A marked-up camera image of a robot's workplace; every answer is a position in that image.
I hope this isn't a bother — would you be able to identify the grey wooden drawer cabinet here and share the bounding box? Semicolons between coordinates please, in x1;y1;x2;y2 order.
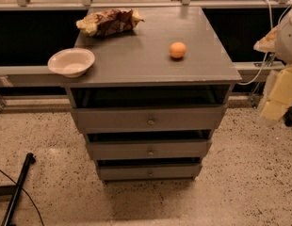
62;7;241;171

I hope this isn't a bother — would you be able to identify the white hanging cable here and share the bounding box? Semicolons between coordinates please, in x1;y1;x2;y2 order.
236;0;292;87

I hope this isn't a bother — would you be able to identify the grey bottom drawer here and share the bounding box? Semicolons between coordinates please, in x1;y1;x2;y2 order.
97;163;202;181

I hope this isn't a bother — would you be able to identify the orange fruit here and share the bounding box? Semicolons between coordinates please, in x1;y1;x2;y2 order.
169;42;187;59

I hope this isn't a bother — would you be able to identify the grey middle drawer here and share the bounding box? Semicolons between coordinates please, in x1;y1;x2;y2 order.
87;139;212;160

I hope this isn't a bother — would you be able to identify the grey drawer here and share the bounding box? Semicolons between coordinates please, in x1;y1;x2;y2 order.
72;105;226;134
97;163;202;181
87;139;212;160

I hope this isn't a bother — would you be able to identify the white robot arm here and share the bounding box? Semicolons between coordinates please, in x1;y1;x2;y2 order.
253;9;292;122

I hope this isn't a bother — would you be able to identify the grey top drawer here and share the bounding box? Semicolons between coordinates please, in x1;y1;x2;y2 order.
72;105;226;134

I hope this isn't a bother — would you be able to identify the white plastic bowl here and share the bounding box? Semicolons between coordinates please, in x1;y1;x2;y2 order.
47;48;95;78

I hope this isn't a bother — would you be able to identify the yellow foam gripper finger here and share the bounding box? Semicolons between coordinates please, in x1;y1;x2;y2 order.
253;26;278;53
258;65;292;122

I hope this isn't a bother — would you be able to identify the metal railing frame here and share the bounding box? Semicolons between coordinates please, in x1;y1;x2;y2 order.
0;0;292;115

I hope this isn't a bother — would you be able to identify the black stand leg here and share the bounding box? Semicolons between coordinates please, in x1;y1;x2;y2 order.
0;153;36;226

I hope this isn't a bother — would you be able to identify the brown crumpled chip bag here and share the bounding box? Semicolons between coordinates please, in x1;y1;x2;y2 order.
76;8;144;37

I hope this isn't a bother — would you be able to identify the black floor cable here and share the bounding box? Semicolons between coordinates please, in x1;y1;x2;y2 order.
0;165;45;226

